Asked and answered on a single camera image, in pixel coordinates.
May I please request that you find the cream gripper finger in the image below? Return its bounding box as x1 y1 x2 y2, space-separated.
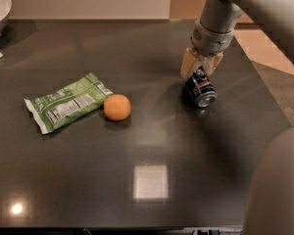
204 53 223 76
180 47 203 80

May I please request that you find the blue pepsi can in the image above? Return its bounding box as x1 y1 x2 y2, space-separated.
185 67 218 108

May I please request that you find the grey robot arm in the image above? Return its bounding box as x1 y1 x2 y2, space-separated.
180 0 294 235

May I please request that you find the orange fruit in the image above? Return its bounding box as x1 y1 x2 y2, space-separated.
104 94 131 121

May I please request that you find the green snack bag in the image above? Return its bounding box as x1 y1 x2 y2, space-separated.
24 72 113 134

